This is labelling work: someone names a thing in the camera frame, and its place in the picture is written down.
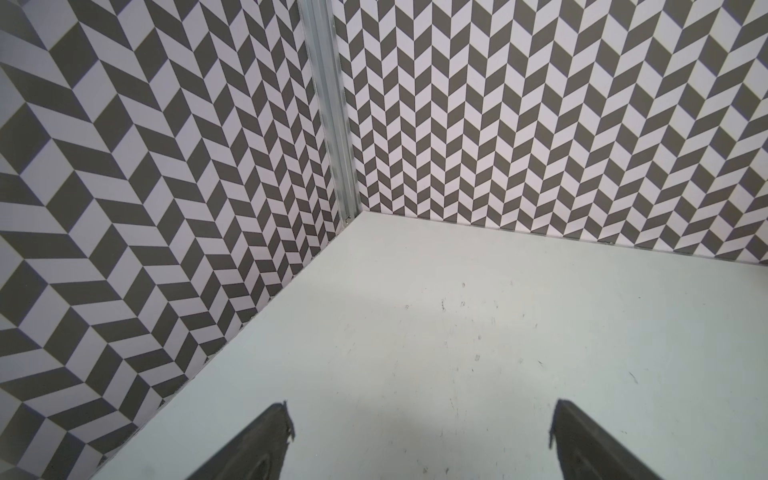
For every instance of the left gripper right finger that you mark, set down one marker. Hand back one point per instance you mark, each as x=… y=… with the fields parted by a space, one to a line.
x=587 y=451

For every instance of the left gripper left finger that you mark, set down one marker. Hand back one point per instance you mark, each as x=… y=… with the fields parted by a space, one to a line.
x=257 y=452

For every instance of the aluminium corner post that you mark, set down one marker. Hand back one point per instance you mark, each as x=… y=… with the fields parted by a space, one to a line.
x=318 y=23

